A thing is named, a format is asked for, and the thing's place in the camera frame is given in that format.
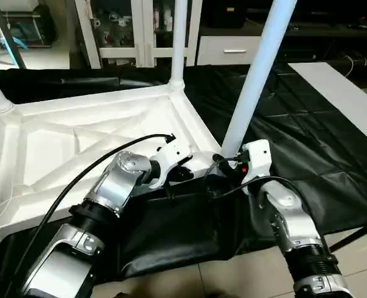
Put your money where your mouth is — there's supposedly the white plastic table top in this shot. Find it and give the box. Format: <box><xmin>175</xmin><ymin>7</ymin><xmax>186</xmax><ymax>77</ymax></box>
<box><xmin>0</xmin><ymin>83</ymin><xmax>225</xmax><ymax>250</ymax></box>

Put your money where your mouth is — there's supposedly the black work mat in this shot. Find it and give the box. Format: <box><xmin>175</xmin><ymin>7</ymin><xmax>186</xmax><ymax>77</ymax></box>
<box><xmin>0</xmin><ymin>61</ymin><xmax>367</xmax><ymax>281</ymax></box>

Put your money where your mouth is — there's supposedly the white drawer unit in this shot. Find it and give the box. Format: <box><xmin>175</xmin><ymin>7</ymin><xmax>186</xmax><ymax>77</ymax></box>
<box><xmin>196</xmin><ymin>35</ymin><xmax>266</xmax><ymax>66</ymax></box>

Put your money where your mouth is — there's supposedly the white flat board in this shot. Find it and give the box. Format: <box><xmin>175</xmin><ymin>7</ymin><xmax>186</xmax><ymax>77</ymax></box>
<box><xmin>288</xmin><ymin>61</ymin><xmax>367</xmax><ymax>154</ymax></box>

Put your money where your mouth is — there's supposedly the black tripod leg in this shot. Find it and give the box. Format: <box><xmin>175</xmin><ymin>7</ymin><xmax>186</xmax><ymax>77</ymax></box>
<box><xmin>328</xmin><ymin>223</ymin><xmax>367</xmax><ymax>253</ymax></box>

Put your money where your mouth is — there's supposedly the white glass door cabinet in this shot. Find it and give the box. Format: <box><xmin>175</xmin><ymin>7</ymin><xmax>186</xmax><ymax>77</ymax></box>
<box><xmin>75</xmin><ymin>0</ymin><xmax>202</xmax><ymax>69</ymax></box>

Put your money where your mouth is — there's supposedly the light blue stand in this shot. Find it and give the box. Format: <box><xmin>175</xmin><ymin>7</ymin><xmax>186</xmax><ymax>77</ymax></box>
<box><xmin>0</xmin><ymin>9</ymin><xmax>30</xmax><ymax>64</ymax></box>

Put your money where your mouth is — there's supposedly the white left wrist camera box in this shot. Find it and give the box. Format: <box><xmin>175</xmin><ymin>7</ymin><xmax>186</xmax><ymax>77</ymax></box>
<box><xmin>148</xmin><ymin>137</ymin><xmax>194</xmax><ymax>188</ymax></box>

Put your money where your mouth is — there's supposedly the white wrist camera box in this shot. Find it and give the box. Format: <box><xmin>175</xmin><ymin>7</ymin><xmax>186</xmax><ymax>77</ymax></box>
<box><xmin>237</xmin><ymin>139</ymin><xmax>273</xmax><ymax>196</ymax></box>
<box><xmin>148</xmin><ymin>137</ymin><xmax>194</xmax><ymax>188</ymax></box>

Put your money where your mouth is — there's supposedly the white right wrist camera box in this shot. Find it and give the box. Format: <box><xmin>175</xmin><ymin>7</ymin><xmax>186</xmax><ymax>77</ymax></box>
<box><xmin>237</xmin><ymin>139</ymin><xmax>273</xmax><ymax>196</ymax></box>

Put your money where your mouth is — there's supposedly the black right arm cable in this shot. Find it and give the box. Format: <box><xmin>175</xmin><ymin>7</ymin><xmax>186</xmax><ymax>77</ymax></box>
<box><xmin>202</xmin><ymin>154</ymin><xmax>306</xmax><ymax>207</ymax></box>

